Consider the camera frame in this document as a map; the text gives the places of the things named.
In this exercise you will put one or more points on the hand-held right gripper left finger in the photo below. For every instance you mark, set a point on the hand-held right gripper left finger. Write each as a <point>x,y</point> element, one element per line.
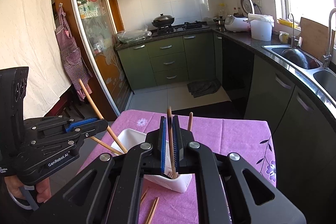
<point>164,150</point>

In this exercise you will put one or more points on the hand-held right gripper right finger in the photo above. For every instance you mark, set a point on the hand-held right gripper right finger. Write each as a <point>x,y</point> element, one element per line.
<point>176,145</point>

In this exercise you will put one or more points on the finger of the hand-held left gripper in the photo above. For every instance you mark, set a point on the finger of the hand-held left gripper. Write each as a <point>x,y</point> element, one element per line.
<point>92,129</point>
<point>81,123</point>

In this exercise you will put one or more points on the white plastic utensil holder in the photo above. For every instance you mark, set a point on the white plastic utensil holder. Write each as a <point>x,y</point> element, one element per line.
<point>170,185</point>

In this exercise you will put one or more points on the person's left hand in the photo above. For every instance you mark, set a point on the person's left hand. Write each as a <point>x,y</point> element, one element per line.
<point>43,191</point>

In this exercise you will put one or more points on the dark wooden chair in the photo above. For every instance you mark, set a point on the dark wooden chair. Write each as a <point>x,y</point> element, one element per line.
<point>76,108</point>

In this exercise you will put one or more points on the pink floral tablecloth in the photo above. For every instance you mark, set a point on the pink floral tablecloth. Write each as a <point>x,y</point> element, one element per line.
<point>223,134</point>

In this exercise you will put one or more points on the dark floor rag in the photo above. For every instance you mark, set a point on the dark floor rag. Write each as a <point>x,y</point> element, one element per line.
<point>203,87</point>

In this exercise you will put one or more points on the checked purple apron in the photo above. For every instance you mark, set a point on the checked purple apron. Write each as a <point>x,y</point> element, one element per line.
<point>71,56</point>

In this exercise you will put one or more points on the frosted glass sliding door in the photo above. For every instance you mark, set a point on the frosted glass sliding door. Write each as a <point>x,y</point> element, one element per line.
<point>105,43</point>

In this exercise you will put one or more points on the green base cabinets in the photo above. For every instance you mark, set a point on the green base cabinets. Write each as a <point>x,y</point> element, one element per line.
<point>168,61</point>
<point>278,113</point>

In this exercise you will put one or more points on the clear plastic bag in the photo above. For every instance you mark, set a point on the clear plastic bag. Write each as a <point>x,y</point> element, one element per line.
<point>134,35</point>

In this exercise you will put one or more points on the white hanging sheet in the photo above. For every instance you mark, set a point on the white hanging sheet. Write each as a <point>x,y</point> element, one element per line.
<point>31,29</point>

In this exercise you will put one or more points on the black gas stove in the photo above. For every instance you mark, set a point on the black gas stove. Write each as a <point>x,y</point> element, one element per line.
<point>191,26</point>

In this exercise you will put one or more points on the black wok with lid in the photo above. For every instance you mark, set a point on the black wok with lid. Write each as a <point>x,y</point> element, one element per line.
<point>163,20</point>

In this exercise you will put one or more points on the black stone countertop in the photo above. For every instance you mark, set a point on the black stone countertop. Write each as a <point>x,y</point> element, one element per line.
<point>254,45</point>

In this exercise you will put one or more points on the small steel pot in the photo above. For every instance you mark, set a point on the small steel pot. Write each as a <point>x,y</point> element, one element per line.
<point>220,21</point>

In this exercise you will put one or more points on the white rice cooker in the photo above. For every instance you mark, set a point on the white rice cooker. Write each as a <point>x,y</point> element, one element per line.
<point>236,24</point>

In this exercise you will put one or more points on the white plastic bucket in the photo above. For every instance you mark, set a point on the white plastic bucket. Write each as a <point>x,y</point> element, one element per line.
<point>261,28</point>

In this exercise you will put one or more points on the sauce bottles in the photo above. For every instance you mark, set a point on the sauce bottles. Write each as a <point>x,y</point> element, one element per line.
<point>237,12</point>

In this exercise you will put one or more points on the dark wok in sink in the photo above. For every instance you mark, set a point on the dark wok in sink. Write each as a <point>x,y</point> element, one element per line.
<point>296,57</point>

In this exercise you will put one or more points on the pale printed mug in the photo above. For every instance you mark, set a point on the pale printed mug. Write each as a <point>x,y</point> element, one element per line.
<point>283,37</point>

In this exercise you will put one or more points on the round silver cooker lid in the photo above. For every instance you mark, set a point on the round silver cooker lid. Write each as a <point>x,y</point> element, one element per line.
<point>246,5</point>

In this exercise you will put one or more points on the small steel faucet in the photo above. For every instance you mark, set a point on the small steel faucet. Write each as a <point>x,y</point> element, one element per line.
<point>292,32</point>

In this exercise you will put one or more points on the yellow drain basket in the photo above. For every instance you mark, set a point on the yellow drain basket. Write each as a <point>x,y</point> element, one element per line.
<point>286,22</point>

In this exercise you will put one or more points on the steel double sink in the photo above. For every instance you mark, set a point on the steel double sink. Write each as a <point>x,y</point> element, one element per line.
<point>328,81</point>

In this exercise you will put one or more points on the wooden cutting board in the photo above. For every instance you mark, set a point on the wooden cutting board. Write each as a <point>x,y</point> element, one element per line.
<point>313,35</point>

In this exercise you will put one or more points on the tall steel faucet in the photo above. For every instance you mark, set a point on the tall steel faucet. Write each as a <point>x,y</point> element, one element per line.
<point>330,35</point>

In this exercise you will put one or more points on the white wall outlet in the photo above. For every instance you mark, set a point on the white wall outlet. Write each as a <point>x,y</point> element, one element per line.
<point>259,2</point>

